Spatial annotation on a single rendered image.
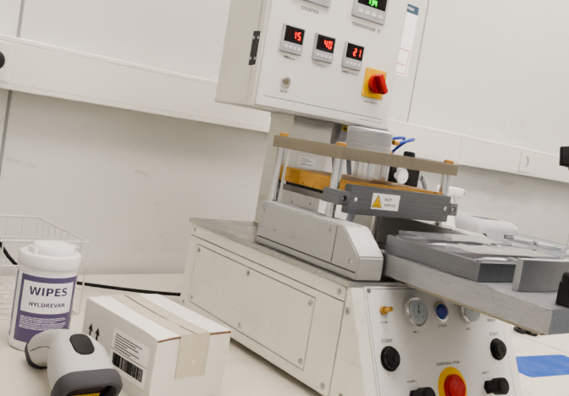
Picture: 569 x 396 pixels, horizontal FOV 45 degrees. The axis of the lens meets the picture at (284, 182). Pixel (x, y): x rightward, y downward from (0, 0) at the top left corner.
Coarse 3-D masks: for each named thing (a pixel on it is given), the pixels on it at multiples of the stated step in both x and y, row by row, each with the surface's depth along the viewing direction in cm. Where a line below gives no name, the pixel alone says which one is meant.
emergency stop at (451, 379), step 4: (448, 376) 99; (452, 376) 99; (456, 376) 99; (448, 380) 98; (452, 380) 99; (456, 380) 99; (460, 380) 100; (444, 384) 99; (448, 384) 98; (452, 384) 98; (456, 384) 99; (460, 384) 99; (464, 384) 100; (444, 388) 98; (448, 388) 98; (452, 388) 98; (456, 388) 99; (460, 388) 99; (464, 388) 100; (448, 392) 98; (452, 392) 98; (456, 392) 98; (460, 392) 99; (464, 392) 99
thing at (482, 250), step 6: (456, 246) 91; (462, 246) 92; (468, 246) 93; (474, 246) 94; (480, 246) 95; (486, 246) 96; (492, 246) 98; (480, 252) 88; (486, 252) 89; (492, 252) 91; (498, 252) 92; (504, 252) 93; (510, 252) 94; (516, 252) 95; (522, 252) 96; (528, 252) 98; (534, 252) 99; (540, 252) 100
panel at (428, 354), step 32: (384, 288) 97; (384, 320) 95; (448, 320) 103; (480, 320) 108; (416, 352) 97; (448, 352) 101; (480, 352) 106; (384, 384) 92; (416, 384) 95; (480, 384) 103; (512, 384) 108
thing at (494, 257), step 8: (448, 248) 91; (456, 248) 90; (472, 256) 88; (480, 256) 87; (488, 256) 88; (496, 256) 89; (504, 256) 90; (512, 256) 91; (520, 256) 92; (528, 256) 94; (536, 256) 95; (544, 256) 96
